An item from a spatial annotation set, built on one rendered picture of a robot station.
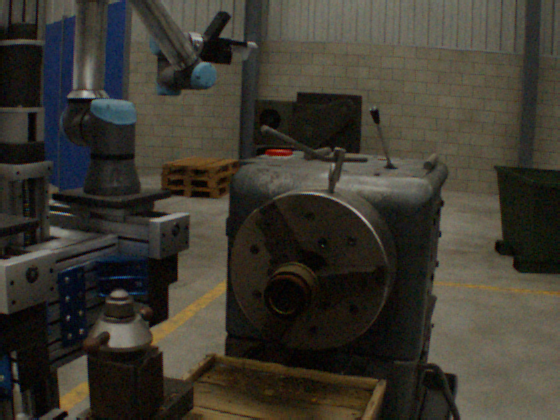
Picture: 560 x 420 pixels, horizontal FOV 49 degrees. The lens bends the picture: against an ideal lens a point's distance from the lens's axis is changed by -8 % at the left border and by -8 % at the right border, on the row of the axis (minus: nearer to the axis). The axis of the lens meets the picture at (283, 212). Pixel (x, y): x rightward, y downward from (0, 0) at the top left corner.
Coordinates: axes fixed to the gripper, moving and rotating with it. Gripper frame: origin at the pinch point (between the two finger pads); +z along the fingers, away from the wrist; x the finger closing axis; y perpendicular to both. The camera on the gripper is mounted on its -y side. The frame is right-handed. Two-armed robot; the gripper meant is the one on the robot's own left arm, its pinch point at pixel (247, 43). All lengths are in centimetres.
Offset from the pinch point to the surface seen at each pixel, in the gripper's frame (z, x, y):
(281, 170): -39, 60, 25
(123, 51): 180, -371, 29
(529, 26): 875, -301, -89
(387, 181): -29, 81, 23
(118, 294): -103, 98, 27
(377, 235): -44, 92, 29
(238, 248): -57, 69, 38
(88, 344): -109, 102, 31
